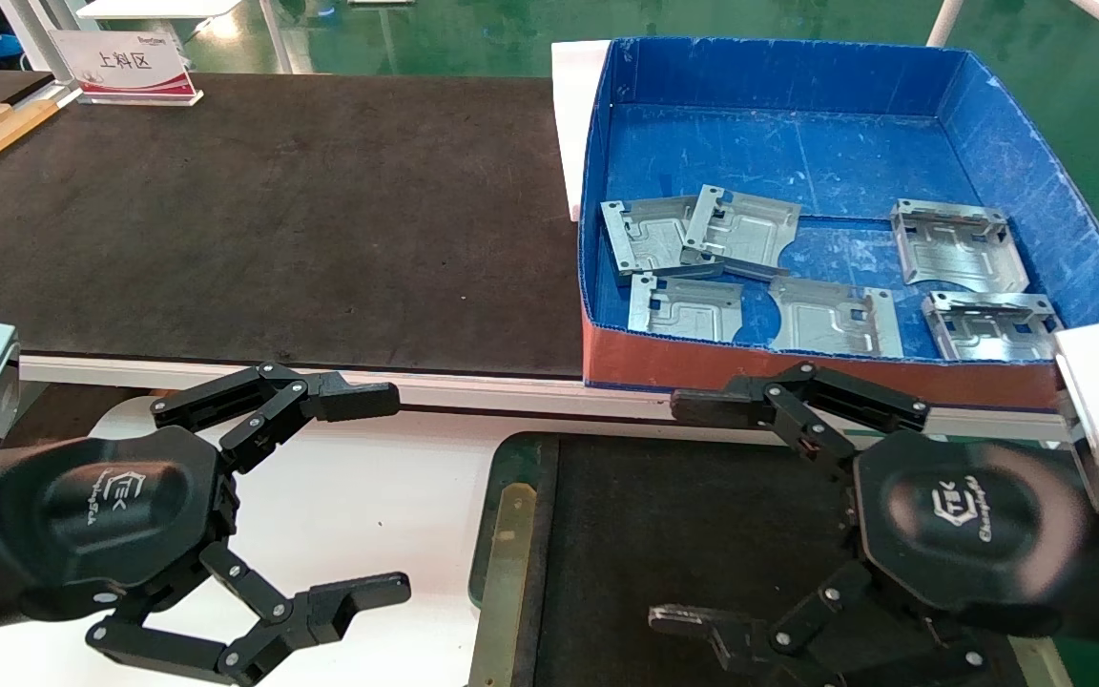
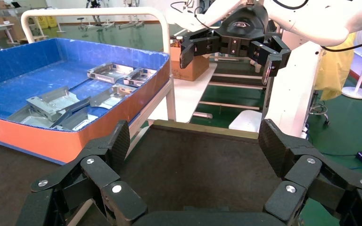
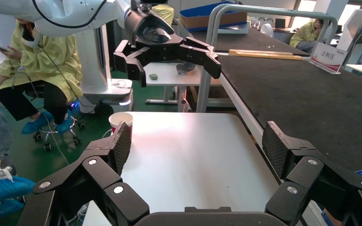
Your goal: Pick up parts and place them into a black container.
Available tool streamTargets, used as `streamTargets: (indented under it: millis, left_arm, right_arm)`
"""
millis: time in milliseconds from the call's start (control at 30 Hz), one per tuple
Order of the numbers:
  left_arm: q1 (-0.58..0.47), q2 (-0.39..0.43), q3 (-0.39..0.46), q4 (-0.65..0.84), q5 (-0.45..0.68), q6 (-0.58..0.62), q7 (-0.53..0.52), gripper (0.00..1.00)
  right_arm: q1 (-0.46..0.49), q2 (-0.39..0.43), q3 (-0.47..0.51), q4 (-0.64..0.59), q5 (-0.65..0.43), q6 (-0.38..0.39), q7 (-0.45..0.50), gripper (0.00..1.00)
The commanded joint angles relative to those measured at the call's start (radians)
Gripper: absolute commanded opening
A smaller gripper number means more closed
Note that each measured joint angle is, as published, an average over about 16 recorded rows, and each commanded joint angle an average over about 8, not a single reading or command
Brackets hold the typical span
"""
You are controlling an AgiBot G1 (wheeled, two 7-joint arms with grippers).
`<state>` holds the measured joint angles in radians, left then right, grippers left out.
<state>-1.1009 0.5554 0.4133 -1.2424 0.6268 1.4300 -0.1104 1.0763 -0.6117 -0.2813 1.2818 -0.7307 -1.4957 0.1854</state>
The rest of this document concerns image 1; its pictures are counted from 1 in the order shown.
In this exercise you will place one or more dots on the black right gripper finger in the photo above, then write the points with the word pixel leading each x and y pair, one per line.
pixel 712 405
pixel 750 649

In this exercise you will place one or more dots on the stamped sheet metal part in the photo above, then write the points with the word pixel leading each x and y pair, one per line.
pixel 836 320
pixel 960 248
pixel 998 329
pixel 683 310
pixel 745 229
pixel 645 239

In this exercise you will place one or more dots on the white metal frame post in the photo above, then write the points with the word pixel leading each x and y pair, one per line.
pixel 34 38

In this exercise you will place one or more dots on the black tray with brass rim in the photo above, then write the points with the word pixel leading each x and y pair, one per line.
pixel 683 534

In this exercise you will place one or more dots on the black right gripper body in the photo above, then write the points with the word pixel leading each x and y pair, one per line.
pixel 969 525

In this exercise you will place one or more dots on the blue box with orange side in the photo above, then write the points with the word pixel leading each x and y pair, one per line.
pixel 798 143

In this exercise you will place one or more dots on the white and red sign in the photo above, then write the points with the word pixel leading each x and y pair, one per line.
pixel 125 62

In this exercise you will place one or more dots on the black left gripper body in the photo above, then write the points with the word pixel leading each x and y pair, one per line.
pixel 111 515

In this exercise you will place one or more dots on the black rubber table mat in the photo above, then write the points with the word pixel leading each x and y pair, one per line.
pixel 273 219

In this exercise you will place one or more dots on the white background table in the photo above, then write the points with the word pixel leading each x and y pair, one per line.
pixel 158 8

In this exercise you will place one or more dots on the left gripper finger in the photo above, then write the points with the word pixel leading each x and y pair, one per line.
pixel 349 401
pixel 349 596

